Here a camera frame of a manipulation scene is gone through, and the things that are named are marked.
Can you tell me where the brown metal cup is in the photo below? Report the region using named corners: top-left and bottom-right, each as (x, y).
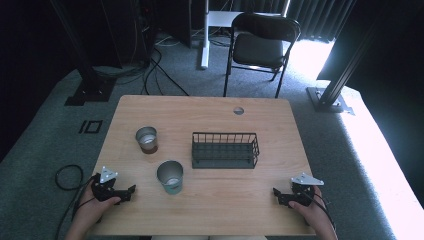
top-left (135, 125), bottom-right (159, 155)

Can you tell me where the person's right hand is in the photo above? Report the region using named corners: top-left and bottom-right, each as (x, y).
top-left (287, 185), bottom-right (330, 229)

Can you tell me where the person's left hand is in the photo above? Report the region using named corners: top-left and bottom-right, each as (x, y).
top-left (74, 181), bottom-right (122, 228)

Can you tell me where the black folding chair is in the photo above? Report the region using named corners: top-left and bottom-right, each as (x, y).
top-left (222, 12), bottom-right (302, 100)

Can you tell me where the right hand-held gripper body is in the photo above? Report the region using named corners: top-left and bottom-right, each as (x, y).
top-left (282, 172), bottom-right (325, 208)

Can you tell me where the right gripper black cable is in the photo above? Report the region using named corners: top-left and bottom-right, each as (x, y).
top-left (308, 189), bottom-right (337, 232)

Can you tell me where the teal metal cup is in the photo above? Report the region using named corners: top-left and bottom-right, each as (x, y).
top-left (156, 160), bottom-right (185, 196)

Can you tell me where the black metal stand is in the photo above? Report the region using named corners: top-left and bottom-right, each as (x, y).
top-left (305, 13), bottom-right (381, 116)
top-left (49, 0), bottom-right (118, 108)

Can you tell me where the dark curtain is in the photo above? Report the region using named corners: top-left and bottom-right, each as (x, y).
top-left (286, 0), bottom-right (356, 44)

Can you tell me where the black wire basket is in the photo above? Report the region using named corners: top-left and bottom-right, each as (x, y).
top-left (191, 131), bottom-right (261, 170)

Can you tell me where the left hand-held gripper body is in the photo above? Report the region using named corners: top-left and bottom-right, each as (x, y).
top-left (90, 165), bottom-right (126, 203)

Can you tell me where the bundle of floor cables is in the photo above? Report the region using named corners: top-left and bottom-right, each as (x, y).
top-left (93, 29), bottom-right (192, 98)

